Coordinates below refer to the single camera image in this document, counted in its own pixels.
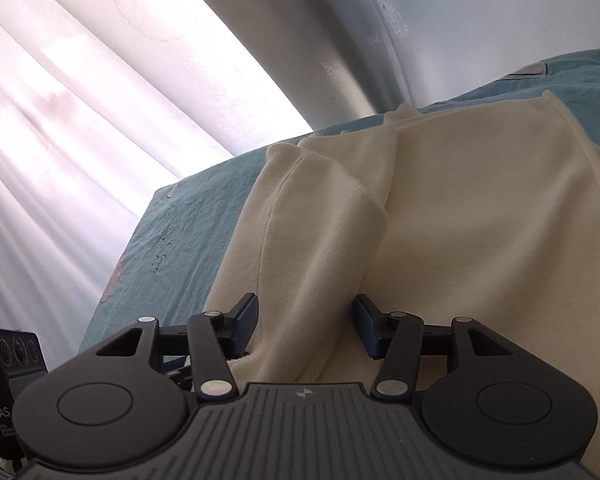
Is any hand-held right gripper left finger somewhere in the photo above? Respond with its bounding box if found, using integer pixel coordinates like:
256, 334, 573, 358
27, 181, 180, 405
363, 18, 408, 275
96, 292, 260, 404

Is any cream knit sweater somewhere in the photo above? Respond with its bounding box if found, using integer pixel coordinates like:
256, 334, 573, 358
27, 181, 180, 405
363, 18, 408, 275
200, 90, 600, 480

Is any teal printed bed sheet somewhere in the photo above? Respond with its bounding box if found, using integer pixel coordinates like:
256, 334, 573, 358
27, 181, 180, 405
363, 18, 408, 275
77, 47, 600, 356

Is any white sheer curtain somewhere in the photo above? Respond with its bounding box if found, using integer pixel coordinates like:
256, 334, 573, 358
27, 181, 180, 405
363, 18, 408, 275
0, 0, 315, 332

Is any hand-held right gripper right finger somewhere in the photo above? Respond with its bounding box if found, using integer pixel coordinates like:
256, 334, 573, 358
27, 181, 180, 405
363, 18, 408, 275
352, 294, 507, 402

